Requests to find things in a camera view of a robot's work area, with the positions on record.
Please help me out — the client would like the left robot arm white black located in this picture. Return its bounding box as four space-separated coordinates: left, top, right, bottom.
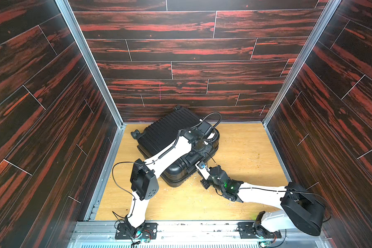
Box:
125 132 213 237

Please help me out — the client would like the black hard-shell suitcase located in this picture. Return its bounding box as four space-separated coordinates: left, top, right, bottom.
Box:
131 105 220 188

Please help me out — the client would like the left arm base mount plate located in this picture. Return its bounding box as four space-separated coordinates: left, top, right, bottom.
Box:
115 222 158 242

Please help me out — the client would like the right aluminium corner post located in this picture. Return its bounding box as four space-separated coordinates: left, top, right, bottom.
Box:
262 0 341 130

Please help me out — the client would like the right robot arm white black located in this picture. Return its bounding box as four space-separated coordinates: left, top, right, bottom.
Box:
198 166 325 239

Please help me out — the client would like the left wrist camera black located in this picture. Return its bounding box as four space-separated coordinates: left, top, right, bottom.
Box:
196 121 213 137

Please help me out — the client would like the aluminium corner post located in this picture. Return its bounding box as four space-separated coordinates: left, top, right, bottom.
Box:
54 0 124 128
262 0 341 130

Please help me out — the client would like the left aluminium corner post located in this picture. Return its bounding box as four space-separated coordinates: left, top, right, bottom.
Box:
54 0 124 128

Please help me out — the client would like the aluminium front rail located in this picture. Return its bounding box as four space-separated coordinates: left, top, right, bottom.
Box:
68 221 332 248

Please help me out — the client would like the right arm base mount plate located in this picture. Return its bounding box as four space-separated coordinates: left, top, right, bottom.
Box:
236 222 282 240

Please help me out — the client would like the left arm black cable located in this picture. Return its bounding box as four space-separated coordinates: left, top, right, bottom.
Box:
190 112 223 137

